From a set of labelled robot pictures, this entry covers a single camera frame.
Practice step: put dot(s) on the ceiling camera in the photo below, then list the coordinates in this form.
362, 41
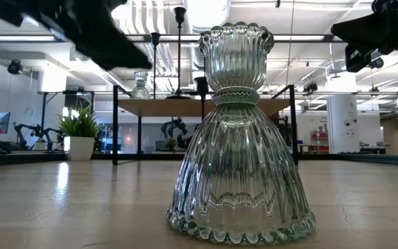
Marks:
14, 67

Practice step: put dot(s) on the tall black candlestick holder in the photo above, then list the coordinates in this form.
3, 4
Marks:
179, 15
155, 38

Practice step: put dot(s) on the green plant white pot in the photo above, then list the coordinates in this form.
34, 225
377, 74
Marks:
79, 147

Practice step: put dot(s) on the black aluminium table frame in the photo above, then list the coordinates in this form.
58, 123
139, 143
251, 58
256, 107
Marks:
12, 159

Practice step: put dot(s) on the ribbed glass candle holder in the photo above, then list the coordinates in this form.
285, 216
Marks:
140, 90
237, 155

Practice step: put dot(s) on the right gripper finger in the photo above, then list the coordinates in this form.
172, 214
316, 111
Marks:
365, 31

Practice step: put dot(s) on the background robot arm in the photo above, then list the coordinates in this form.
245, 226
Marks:
175, 129
29, 133

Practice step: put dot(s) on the wooden shelf riser black legs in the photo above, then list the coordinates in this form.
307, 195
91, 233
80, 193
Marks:
171, 107

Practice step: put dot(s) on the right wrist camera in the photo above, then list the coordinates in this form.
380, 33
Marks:
361, 58

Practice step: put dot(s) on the short black candlestick holder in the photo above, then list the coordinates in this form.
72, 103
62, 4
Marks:
201, 86

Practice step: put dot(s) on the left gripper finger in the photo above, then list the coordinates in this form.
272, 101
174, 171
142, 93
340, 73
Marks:
116, 52

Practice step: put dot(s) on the white round column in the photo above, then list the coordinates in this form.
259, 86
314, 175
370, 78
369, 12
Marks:
342, 124

